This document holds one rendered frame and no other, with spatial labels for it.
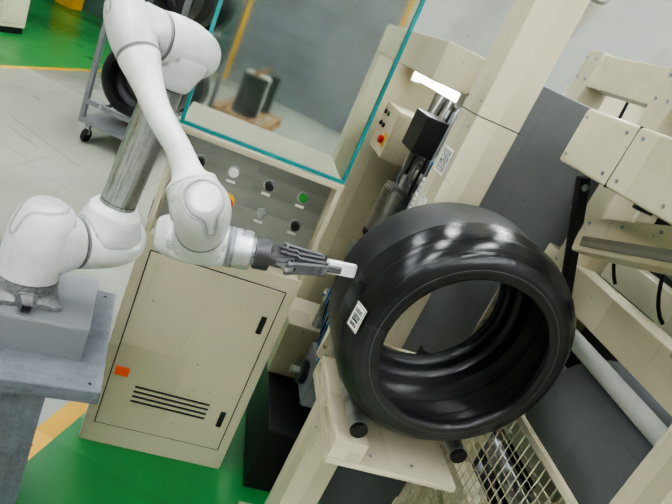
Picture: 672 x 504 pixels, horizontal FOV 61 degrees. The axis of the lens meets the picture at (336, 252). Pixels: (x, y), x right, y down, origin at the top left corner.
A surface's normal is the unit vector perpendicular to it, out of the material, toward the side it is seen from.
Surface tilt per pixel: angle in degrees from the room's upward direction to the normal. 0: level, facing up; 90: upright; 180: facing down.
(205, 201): 55
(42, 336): 90
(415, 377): 38
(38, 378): 0
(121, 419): 90
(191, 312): 90
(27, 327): 90
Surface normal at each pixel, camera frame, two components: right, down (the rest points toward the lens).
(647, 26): -0.22, 0.27
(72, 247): 0.81, 0.40
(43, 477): 0.40, -0.85
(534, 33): 0.11, 0.41
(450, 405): -0.15, -0.89
